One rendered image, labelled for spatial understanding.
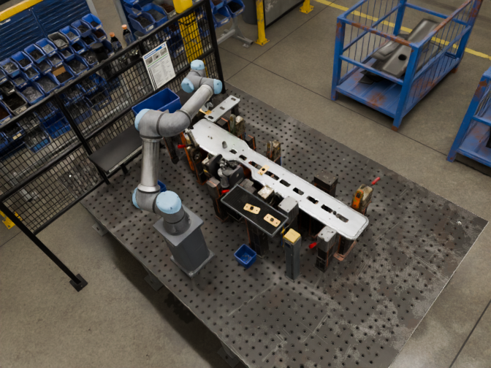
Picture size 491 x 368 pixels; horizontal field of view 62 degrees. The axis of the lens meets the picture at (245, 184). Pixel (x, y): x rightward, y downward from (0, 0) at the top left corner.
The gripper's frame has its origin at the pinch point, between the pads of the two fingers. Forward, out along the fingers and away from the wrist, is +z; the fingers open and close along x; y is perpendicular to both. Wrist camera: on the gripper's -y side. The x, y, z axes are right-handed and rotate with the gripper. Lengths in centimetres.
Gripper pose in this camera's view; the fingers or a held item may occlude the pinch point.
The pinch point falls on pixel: (204, 109)
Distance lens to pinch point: 260.6
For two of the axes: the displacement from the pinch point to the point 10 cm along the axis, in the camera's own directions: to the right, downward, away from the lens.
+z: 0.9, 6.1, 7.9
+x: 6.7, -6.3, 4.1
